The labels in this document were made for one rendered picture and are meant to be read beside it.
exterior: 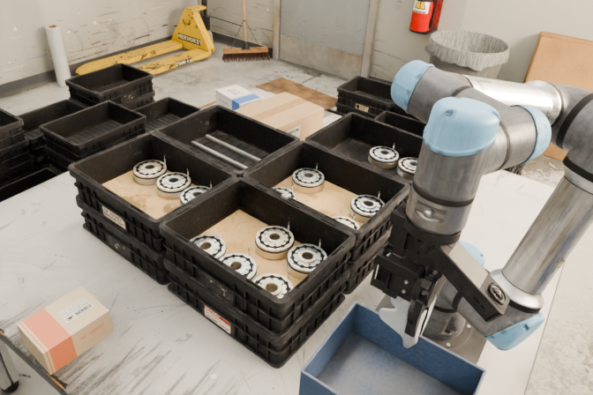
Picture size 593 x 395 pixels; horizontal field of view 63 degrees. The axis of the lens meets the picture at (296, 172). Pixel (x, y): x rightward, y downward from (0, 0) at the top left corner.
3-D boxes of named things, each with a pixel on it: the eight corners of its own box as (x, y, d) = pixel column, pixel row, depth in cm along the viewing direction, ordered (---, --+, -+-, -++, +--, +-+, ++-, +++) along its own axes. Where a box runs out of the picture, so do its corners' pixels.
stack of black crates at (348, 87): (401, 136, 335) (410, 90, 317) (383, 152, 314) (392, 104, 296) (351, 119, 353) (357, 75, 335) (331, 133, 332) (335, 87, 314)
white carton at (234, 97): (262, 116, 223) (262, 98, 219) (241, 122, 217) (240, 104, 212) (236, 101, 236) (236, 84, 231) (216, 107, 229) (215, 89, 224)
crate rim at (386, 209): (410, 191, 141) (412, 184, 139) (357, 242, 120) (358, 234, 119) (302, 145, 160) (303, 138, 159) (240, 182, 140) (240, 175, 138)
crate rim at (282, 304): (356, 242, 120) (358, 235, 119) (281, 315, 100) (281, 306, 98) (240, 182, 140) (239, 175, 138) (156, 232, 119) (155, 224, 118)
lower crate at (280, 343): (348, 300, 131) (353, 268, 125) (278, 376, 111) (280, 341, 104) (240, 236, 151) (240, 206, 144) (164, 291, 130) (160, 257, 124)
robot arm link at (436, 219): (482, 190, 60) (461, 217, 54) (471, 221, 62) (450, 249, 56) (425, 169, 63) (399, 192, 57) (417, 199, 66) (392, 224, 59)
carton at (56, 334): (86, 306, 124) (81, 286, 120) (113, 331, 118) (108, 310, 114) (24, 345, 114) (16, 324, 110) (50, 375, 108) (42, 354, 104)
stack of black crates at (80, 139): (120, 171, 278) (108, 100, 254) (156, 190, 265) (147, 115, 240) (56, 203, 250) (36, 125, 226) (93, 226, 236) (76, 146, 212)
